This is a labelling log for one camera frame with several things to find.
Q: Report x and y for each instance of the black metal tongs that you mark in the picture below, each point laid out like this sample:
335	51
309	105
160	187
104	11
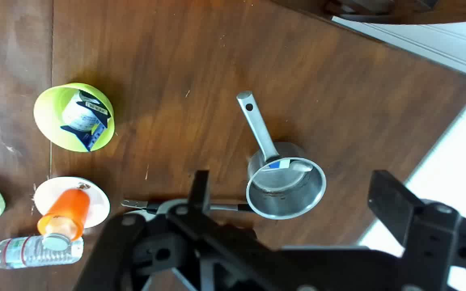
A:
159	206

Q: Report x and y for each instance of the lime green bowl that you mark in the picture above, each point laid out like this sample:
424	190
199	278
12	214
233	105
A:
47	116

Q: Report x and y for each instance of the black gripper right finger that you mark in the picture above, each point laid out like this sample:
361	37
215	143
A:
424	229

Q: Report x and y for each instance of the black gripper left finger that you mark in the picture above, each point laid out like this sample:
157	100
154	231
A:
193	224

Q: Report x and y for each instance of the blue white packet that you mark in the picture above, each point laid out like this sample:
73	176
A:
84	117

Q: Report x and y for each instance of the small steel saucepan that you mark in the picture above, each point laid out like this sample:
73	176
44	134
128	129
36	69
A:
282	182

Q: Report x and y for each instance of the clear plastic water bottle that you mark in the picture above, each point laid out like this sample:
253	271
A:
31	253

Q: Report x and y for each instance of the white saucer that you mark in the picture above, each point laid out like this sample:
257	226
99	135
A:
50	190

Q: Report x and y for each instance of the orange plastic cup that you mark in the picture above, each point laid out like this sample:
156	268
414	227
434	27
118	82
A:
67	216

